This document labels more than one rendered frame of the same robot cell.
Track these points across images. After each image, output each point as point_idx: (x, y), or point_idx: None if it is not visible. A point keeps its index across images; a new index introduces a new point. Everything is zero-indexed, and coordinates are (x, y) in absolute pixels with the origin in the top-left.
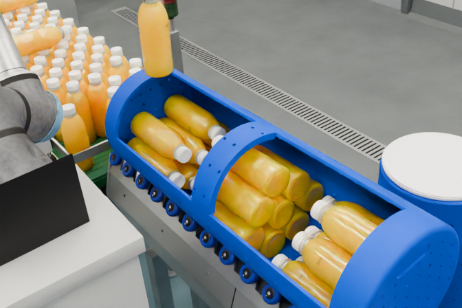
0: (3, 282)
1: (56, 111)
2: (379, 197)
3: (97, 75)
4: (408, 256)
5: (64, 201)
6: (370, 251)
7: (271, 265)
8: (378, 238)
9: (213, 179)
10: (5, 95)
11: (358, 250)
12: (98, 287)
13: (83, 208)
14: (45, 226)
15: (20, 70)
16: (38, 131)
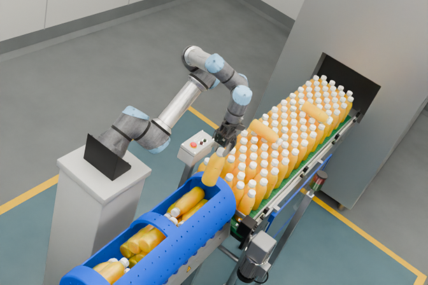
0: (76, 162)
1: (156, 147)
2: None
3: (241, 166)
4: (82, 284)
5: (109, 166)
6: (84, 270)
7: (98, 251)
8: (89, 271)
9: (139, 218)
10: (138, 124)
11: (85, 266)
12: (88, 196)
13: (112, 175)
14: (100, 165)
15: (163, 124)
16: (142, 145)
